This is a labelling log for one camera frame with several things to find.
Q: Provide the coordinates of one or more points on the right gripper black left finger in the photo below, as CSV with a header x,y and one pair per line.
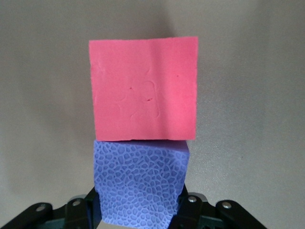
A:
x,y
47,219

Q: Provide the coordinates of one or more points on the purple foam cube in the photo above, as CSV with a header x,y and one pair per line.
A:
x,y
140,181

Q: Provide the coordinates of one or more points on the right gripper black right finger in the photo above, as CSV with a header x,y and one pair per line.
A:
x,y
214,219

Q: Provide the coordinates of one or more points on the large table cover mat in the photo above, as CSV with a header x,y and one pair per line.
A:
x,y
35,71

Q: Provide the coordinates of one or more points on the red foam cube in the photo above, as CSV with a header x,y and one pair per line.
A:
x,y
143,88

